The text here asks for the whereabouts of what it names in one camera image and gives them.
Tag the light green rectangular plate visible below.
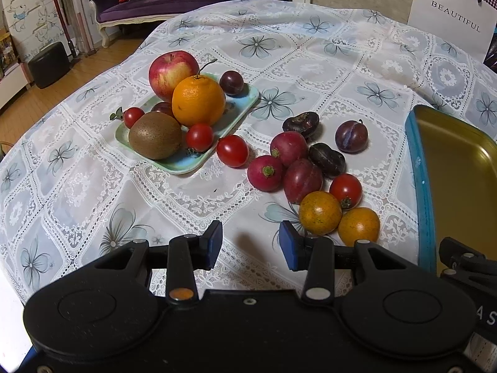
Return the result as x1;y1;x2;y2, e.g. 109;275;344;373
115;83;260;175

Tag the red radish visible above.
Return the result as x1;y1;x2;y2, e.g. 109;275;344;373
270;131;308;168
247;155;285;192

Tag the red cherry tomato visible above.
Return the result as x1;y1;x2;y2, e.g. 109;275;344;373
216;135;249;168
329;173;363;210

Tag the white paper bag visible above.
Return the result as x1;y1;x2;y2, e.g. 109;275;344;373
408;0;496;62

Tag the white low shelf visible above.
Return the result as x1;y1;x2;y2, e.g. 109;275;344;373
0;63;32;109

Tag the orange with stem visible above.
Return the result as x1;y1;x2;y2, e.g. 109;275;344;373
172;59;226;127

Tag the reddish purple plum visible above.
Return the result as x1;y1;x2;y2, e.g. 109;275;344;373
283;158;323;204

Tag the white cartoon cabinet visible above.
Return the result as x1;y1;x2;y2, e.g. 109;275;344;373
1;0;79;62

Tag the red apple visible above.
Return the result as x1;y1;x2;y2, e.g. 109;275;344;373
148;51;200;102

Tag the cherry tomato with leaf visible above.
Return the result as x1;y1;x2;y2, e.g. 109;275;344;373
110;107;145;129

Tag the hidden dark plum on plate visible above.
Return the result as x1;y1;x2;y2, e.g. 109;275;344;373
151;102;174;117

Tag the cherry tomato on plate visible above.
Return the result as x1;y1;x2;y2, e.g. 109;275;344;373
186;123;214;152

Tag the white lace floral tablecloth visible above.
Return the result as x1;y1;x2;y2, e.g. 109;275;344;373
1;0;496;301

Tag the orange cherry tomato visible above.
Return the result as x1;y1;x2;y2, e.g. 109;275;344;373
338;207;380;247
298;191;342;236

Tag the gold metal tray blue rim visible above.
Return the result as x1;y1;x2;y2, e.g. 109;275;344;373
405;105;496;273

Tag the brown kiwi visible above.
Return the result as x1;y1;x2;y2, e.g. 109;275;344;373
128;112;182;160

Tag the black ottoman stool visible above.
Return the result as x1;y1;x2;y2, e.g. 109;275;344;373
28;41;70;89

